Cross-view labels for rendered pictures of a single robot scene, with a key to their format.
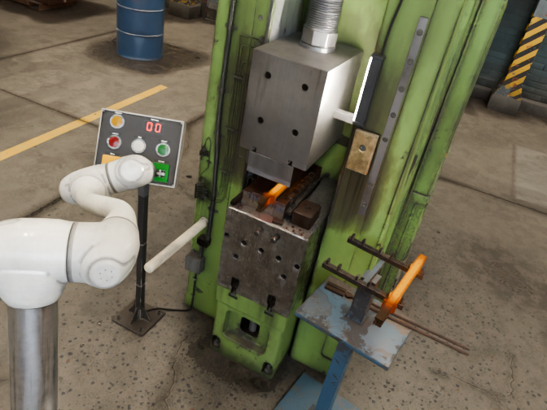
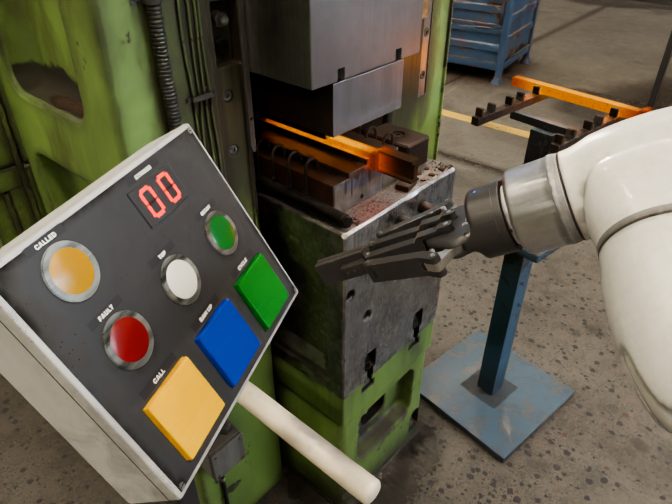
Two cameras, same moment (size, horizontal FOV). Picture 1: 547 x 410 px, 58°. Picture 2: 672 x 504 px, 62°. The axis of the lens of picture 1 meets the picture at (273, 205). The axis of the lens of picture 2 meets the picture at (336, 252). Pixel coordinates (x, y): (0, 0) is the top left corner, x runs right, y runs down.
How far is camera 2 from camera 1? 185 cm
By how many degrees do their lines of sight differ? 56
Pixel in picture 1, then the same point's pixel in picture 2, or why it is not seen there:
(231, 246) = (359, 306)
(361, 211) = (421, 87)
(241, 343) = (381, 436)
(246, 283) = (385, 339)
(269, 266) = not seen: hidden behind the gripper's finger
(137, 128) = (133, 235)
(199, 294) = (236, 489)
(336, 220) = not seen: hidden behind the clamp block
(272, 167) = (374, 90)
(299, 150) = (409, 13)
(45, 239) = not seen: outside the picture
